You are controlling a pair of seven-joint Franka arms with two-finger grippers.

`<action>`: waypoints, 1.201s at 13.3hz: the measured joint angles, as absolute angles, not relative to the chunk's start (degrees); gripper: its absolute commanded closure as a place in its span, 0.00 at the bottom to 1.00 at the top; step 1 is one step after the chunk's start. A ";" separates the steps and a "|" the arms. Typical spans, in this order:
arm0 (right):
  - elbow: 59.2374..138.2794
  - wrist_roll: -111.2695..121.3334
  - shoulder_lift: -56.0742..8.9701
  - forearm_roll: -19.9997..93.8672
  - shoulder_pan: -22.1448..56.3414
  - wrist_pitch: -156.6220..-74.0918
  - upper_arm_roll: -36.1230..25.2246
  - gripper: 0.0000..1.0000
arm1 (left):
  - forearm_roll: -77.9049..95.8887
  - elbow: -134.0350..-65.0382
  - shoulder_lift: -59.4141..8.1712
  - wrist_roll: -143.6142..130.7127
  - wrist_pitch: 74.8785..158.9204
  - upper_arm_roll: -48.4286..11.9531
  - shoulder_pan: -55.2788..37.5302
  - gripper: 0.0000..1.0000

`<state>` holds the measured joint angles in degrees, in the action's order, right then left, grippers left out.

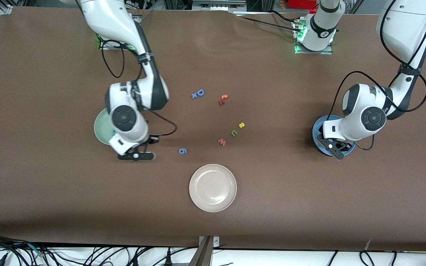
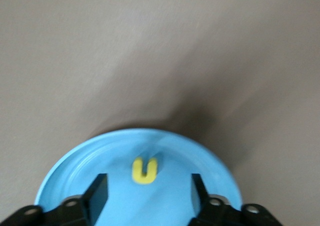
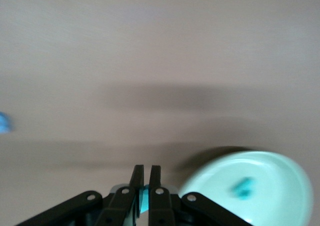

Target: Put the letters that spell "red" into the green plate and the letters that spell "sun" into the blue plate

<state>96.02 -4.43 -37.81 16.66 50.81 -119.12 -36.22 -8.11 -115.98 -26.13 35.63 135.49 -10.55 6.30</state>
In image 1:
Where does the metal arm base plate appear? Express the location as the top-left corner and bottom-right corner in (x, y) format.
(97, 33), (136, 51)
(294, 20), (334, 55)

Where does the black cable lying on table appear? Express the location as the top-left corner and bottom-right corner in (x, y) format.
(235, 10), (304, 34)

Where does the pale green plate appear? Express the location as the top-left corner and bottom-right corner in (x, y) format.
(94, 108), (115, 145)

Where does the table cover sheet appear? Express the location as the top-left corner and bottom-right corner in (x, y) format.
(0, 7), (426, 252)

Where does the grey metal box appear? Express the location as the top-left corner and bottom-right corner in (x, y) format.
(192, 0), (247, 12)

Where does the beige plate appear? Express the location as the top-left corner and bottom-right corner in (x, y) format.
(189, 164), (237, 213)

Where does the metal clamp bracket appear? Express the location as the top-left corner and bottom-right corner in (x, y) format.
(189, 236), (220, 266)

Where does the aluminium frame profile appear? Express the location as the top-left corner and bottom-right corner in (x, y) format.
(163, 0), (193, 10)

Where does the red box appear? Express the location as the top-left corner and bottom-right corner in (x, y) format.
(289, 0), (318, 10)

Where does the right arm long black cable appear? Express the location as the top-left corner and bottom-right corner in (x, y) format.
(101, 39), (125, 78)

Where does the blue plate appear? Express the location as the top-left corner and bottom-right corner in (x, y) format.
(312, 115), (356, 157)

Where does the right arm wrist black cable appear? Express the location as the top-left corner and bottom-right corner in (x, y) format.
(148, 109), (178, 137)

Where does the green tipped cable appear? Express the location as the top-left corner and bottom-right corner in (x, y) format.
(21, 242), (49, 257)

